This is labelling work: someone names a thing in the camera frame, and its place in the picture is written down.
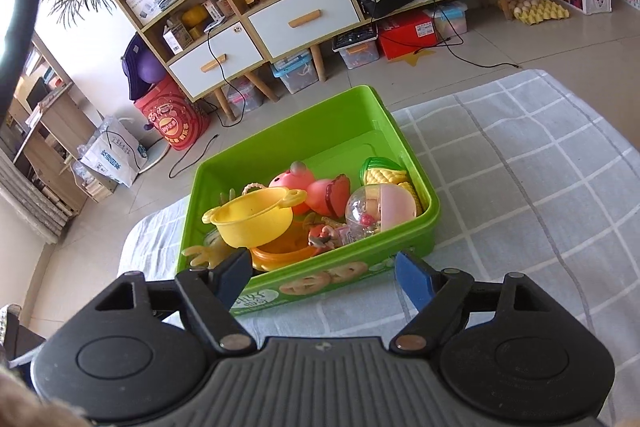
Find beige rubber hand toy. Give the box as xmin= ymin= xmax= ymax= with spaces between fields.
xmin=181 ymin=234 xmax=233 ymax=269

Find yellow toy pot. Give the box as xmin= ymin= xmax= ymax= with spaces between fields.
xmin=202 ymin=187 xmax=307 ymax=248

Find pink capsule ball toy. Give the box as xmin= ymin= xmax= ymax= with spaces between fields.
xmin=345 ymin=183 xmax=418 ymax=236

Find yellow toy corn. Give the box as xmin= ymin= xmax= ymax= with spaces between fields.
xmin=359 ymin=156 xmax=423 ymax=216

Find small brown figurine toy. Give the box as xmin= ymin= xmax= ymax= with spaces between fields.
xmin=303 ymin=213 xmax=344 ymax=253

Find green plastic storage box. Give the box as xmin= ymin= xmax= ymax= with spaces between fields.
xmin=181 ymin=86 xmax=440 ymax=315

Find pink pig toy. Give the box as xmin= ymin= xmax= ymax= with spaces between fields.
xmin=268 ymin=161 xmax=352 ymax=220

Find red cartoon bag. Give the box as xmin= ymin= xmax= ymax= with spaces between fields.
xmin=134 ymin=75 xmax=210 ymax=150

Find white shopping bag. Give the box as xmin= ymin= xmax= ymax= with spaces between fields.
xmin=78 ymin=116 xmax=149 ymax=187

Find wooden desk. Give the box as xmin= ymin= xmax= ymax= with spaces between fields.
xmin=6 ymin=35 xmax=116 ymax=217

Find red cardboard box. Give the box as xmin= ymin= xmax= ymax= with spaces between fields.
xmin=376 ymin=10 xmax=438 ymax=60

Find wooden white drawer cabinet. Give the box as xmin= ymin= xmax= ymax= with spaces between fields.
xmin=116 ymin=0 xmax=364 ymax=119

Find yellow egg tray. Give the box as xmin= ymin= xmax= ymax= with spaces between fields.
xmin=506 ymin=0 xmax=570 ymax=26

